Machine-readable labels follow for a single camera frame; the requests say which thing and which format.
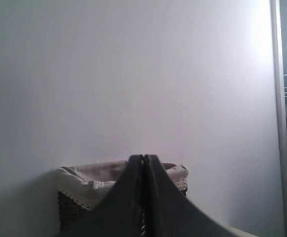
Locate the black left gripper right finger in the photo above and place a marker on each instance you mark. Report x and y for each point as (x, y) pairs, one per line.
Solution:
(168, 213)

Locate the dark brown wicker basket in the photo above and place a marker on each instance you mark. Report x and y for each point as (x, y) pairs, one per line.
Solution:
(72, 212)

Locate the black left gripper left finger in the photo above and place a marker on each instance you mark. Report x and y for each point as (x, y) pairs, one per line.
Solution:
(132, 177)

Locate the beige lace basket liner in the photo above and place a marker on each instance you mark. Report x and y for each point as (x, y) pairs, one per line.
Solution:
(87, 184)

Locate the white door frame post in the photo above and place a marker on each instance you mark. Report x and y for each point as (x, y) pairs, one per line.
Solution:
(280, 98)

